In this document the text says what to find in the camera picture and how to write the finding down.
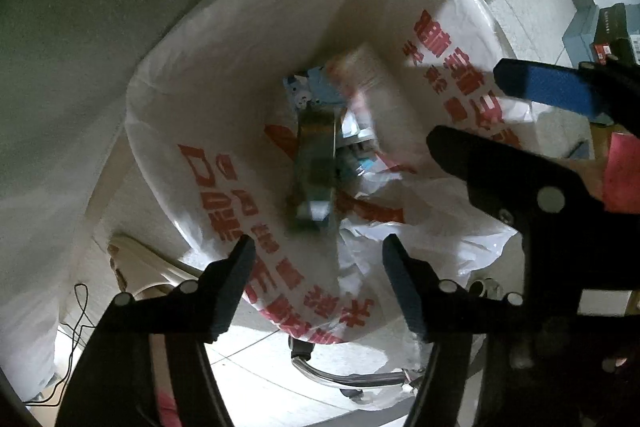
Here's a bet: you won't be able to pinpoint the dark box with red label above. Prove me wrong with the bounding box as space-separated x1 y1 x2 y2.
589 3 640 64

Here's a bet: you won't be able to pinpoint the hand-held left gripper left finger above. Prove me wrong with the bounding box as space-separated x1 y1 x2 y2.
55 236 257 427

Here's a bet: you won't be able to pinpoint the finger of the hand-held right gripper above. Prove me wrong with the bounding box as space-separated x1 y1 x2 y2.
492 57 640 132
426 125 606 229

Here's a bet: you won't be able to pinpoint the teal rectangular packet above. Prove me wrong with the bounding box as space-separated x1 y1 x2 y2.
285 107 342 236

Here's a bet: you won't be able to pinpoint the silver blue wrapper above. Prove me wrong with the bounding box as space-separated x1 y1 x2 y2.
335 127 397 178

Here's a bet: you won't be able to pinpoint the red shorts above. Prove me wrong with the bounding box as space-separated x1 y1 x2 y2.
150 132 640 427

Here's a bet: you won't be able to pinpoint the white plastic bag red print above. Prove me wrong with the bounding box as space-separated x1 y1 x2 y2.
124 0 543 410

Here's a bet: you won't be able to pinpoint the light blue carton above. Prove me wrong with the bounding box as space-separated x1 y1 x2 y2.
282 66 347 108

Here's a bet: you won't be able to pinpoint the white paper packet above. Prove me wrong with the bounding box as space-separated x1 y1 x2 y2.
327 43 402 148

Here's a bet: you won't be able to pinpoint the beige slipper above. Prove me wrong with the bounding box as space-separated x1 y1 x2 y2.
106 233 202 304

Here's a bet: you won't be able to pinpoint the black cable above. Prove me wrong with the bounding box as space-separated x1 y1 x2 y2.
27 283 92 408

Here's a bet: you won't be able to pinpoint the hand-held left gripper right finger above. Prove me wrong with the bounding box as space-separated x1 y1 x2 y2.
382 234 526 427

